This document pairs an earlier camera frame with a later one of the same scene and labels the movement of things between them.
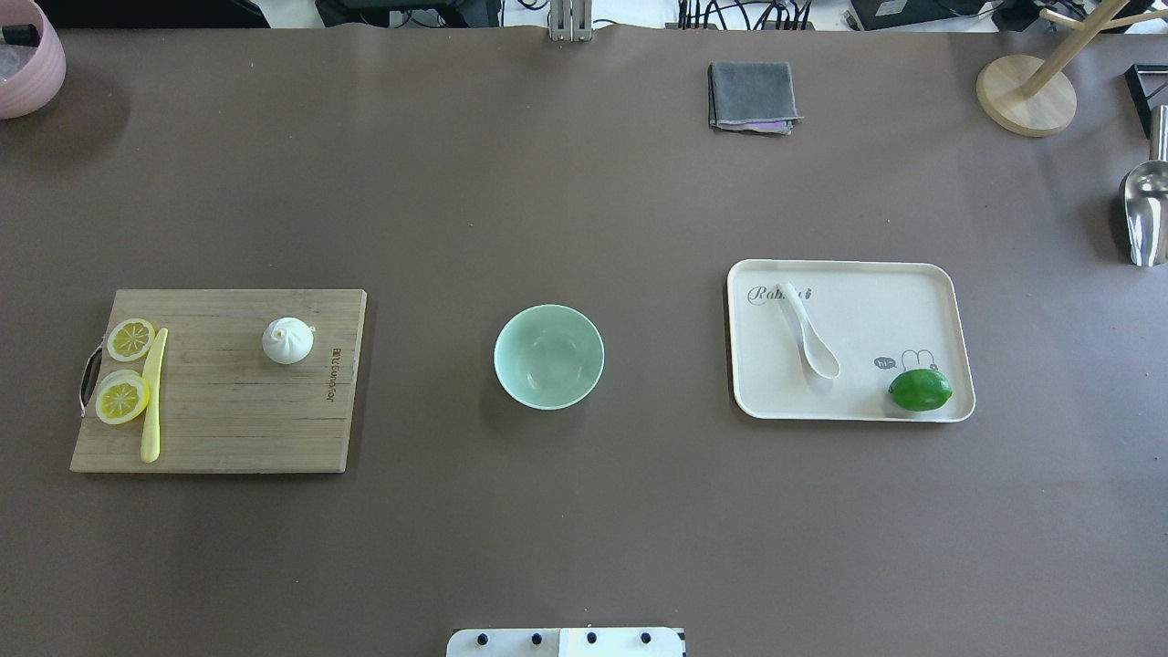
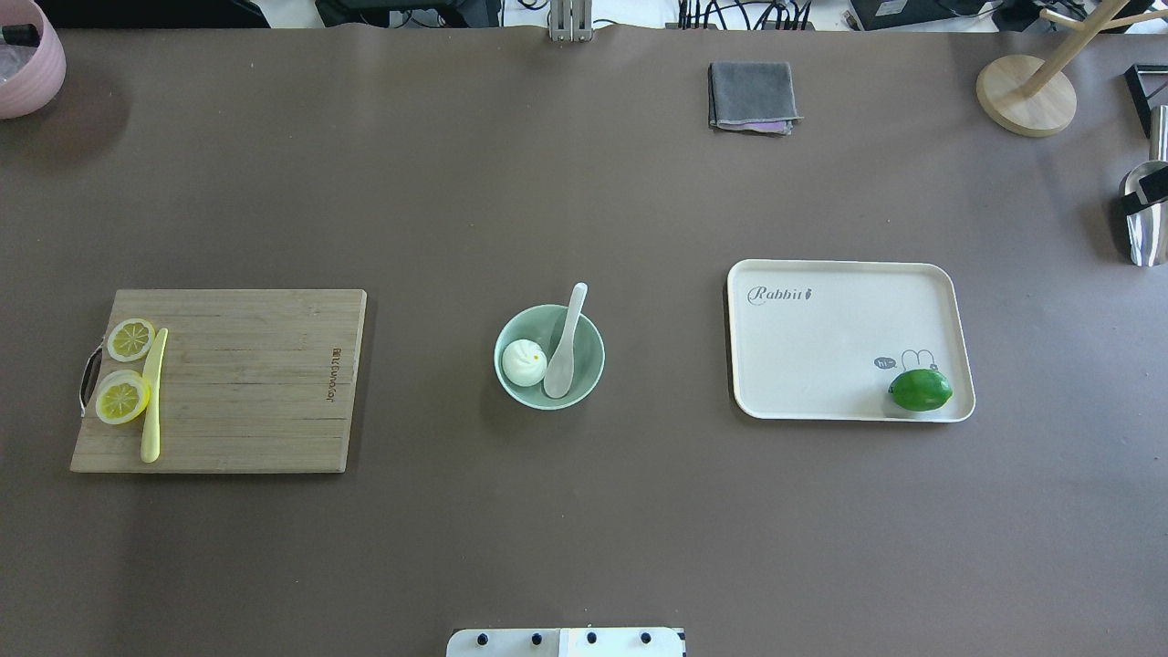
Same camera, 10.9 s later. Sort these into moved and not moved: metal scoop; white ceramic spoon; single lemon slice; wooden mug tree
Moved: white ceramic spoon
Not moved: wooden mug tree; single lemon slice; metal scoop
